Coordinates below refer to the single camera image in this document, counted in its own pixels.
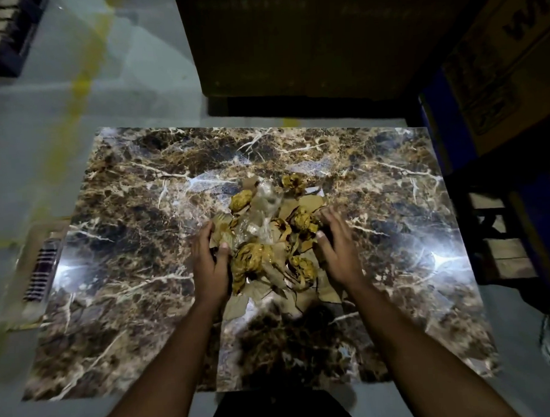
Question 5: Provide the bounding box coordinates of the person's left hand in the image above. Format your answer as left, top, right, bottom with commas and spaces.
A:
189, 220, 235, 307

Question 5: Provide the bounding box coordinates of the person's right hand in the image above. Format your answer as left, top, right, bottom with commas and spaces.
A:
312, 205, 369, 297

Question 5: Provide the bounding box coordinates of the bunch of gold artificial flowers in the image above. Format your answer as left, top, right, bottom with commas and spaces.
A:
208, 171, 347, 323

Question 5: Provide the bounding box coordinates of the person's right forearm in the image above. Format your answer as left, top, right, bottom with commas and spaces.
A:
346, 274, 522, 417

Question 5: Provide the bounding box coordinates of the person's left forearm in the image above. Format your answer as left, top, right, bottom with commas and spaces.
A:
89, 296, 231, 417

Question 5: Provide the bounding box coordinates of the clear plastic wrapper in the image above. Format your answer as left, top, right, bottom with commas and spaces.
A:
237, 180, 287, 245

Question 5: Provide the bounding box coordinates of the person's dark clothing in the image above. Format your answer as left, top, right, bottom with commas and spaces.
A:
203, 385, 358, 417

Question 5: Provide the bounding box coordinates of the wooden pallet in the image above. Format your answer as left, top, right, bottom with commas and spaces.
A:
464, 186, 539, 285

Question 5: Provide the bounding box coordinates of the striped card packet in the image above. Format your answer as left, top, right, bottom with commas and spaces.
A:
21, 239, 65, 303

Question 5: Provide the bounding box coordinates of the flat cardboard sheet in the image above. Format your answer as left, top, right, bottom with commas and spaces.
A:
2, 219, 77, 333

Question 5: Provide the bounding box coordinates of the large plain cardboard box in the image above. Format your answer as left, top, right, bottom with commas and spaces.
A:
173, 0, 513, 112

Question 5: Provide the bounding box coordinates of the printed cardboard box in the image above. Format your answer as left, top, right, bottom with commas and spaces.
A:
439, 0, 550, 159

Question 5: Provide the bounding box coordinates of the blue pallet with boxes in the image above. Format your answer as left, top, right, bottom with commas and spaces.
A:
0, 0, 54, 78

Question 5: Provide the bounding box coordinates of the blue metal rack post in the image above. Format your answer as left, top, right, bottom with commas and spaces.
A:
417, 69, 480, 175

